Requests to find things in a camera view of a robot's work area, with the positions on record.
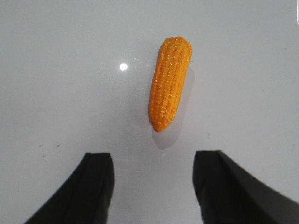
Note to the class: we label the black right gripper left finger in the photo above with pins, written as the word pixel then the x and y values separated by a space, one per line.
pixel 84 198

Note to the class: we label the orange plastic corn cob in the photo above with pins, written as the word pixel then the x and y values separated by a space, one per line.
pixel 167 85

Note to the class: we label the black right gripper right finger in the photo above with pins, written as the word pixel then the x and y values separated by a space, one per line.
pixel 228 194

